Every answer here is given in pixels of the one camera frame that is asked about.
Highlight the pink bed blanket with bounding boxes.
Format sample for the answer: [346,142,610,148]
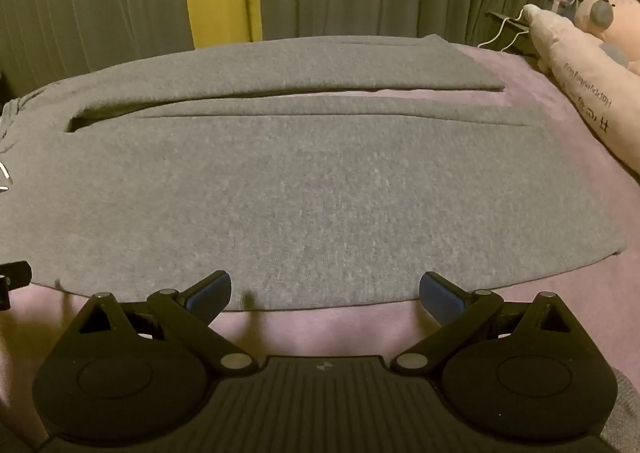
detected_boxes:
[0,42,640,441]

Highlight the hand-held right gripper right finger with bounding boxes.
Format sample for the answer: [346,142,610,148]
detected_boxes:
[390,270,577,377]

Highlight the person's grey knit clothing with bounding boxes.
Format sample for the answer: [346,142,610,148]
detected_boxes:
[596,367,640,453]

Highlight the grey pants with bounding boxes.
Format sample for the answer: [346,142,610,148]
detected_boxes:
[0,33,629,312]

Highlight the pink plush toy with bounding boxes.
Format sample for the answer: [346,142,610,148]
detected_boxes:
[572,0,640,78]

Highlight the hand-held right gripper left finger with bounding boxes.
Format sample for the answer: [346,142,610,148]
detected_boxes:
[67,270,253,377]

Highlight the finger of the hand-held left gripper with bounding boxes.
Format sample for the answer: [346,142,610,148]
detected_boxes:
[0,260,32,312]

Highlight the white cable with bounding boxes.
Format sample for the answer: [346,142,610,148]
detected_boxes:
[476,16,532,52]

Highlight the long cream printed pillow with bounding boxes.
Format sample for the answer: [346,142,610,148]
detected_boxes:
[522,3,640,180]

